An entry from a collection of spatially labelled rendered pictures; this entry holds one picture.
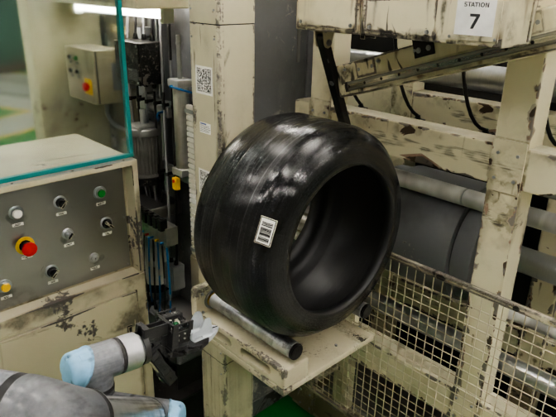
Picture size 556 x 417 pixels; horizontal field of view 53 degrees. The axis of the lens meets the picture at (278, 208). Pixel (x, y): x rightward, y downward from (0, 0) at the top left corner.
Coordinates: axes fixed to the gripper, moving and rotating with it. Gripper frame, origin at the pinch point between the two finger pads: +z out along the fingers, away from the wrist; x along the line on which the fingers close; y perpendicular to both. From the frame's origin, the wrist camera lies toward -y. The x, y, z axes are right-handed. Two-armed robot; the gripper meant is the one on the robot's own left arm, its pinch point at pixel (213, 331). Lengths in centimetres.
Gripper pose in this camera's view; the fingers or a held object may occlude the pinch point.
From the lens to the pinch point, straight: 136.3
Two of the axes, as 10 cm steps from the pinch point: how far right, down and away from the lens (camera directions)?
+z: 7.2, -1.3, 6.8
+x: -6.9, -2.8, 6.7
